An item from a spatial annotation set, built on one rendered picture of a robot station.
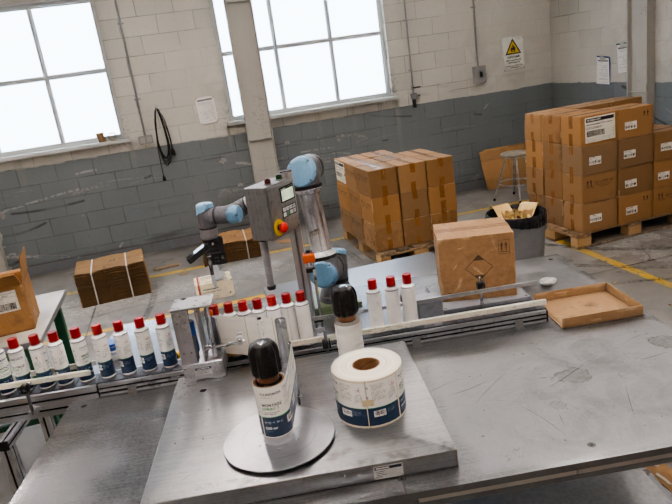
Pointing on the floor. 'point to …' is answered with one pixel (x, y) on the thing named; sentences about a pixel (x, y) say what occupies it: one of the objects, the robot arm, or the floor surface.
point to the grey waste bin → (529, 243)
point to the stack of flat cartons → (111, 278)
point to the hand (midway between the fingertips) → (213, 282)
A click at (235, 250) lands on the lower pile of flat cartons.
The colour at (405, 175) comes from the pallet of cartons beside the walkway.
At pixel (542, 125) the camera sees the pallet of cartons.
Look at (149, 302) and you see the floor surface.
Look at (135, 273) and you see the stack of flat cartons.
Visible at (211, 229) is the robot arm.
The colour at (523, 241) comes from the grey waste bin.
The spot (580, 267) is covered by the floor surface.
